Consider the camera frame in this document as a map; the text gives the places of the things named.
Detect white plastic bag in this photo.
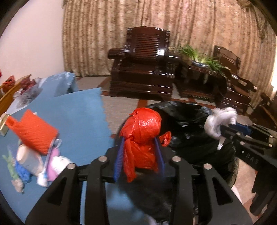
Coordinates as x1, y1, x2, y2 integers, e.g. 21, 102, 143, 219
204, 107, 237, 150

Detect green rubber glove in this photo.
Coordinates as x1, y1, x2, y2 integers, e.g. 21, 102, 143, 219
2, 147, 25, 194

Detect orange foam net sleeve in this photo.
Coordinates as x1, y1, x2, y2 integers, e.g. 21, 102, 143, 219
5, 110, 59, 155

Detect red plastic bag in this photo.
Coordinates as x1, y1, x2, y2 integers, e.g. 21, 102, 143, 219
120, 107, 172, 183

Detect black trash bag bin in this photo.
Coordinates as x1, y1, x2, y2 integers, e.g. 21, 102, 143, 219
119, 101, 239, 224

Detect dark wooden armchair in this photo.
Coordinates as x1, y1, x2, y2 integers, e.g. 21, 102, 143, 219
108, 26, 180, 101
213, 46, 257, 115

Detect blue crumpled glove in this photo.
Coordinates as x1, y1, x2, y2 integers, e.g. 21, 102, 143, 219
15, 161, 32, 184

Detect white paper cup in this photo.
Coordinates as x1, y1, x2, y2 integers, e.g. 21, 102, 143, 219
16, 144, 44, 177

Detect dark wooden side table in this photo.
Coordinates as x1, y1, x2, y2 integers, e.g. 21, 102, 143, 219
174, 60, 227, 106

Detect green potted plant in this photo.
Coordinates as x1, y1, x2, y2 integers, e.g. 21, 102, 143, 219
177, 44, 224, 75

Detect blue table cloth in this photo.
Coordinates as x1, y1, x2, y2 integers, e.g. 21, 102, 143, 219
1, 72, 150, 224

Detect glass fruit bowl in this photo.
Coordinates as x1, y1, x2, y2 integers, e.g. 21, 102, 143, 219
13, 84, 42, 108

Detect red apples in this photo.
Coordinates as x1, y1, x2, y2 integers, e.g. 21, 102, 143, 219
20, 77, 37, 91

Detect beige patterned curtain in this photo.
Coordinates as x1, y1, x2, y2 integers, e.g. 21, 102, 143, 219
62, 0, 276, 105

